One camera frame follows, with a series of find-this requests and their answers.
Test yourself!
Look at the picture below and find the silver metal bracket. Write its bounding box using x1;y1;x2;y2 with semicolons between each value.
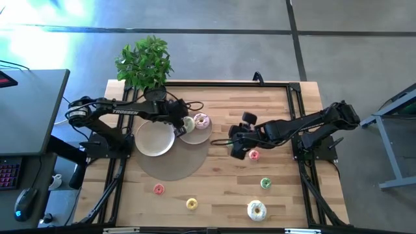
285;228;322;234
103;227;140;234

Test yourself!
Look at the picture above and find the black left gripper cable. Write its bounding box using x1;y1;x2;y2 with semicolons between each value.
185;100;205;112

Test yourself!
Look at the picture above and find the large cream plate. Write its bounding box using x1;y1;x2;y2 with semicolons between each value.
135;120;176;157

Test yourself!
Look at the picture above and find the dark grey desk tray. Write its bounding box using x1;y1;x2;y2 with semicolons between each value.
0;152;58;234

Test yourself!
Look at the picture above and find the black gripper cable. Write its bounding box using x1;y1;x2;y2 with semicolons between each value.
210;138;235;146
185;100;205;112

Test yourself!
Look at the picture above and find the black aluminium table frame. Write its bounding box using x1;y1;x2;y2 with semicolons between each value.
73;80;350;234

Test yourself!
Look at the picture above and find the green plant in black pot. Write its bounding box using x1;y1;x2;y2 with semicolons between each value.
114;34;174;102

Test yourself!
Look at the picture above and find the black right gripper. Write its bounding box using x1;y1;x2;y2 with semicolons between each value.
229;111;263;161

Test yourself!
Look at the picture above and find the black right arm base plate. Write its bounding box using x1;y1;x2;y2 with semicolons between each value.
291;135;345;162

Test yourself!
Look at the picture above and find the large pink frosted donut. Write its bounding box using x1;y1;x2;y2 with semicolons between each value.
193;112;211;130

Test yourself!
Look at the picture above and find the black device with red display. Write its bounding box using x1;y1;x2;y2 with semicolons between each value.
0;70;19;89

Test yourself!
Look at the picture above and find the black computer mouse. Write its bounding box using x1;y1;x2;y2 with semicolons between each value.
14;187;38;223

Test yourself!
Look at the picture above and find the round grey-brown placemat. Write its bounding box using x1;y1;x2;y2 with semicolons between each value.
134;122;211;182

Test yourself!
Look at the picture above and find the keyboard with pink backlight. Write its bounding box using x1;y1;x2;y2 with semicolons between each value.
0;157;23;191

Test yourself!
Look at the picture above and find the large white frosted donut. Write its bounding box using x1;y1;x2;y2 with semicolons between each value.
246;200;268;222

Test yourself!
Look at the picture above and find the large mint green donut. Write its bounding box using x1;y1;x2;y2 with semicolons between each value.
183;116;196;134

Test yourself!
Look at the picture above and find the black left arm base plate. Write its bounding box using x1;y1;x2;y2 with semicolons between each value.
84;132;135;159

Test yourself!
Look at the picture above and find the black desk cable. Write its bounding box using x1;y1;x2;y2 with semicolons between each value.
0;59;31;71

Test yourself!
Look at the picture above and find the small white cup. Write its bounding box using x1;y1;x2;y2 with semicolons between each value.
48;174;63;191

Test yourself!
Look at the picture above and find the small tan plate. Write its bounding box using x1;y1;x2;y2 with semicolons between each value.
178;112;214;146

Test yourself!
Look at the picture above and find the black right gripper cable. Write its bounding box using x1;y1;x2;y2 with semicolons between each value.
210;138;235;146

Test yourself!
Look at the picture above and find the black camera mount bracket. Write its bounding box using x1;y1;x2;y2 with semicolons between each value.
252;71;265;86

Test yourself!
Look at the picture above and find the black desk support beam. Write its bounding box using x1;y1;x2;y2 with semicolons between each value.
48;135;89;190

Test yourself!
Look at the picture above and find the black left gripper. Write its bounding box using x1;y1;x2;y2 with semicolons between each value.
166;98;188;138

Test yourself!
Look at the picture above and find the grey metal table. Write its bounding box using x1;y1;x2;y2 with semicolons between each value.
359;83;416;191

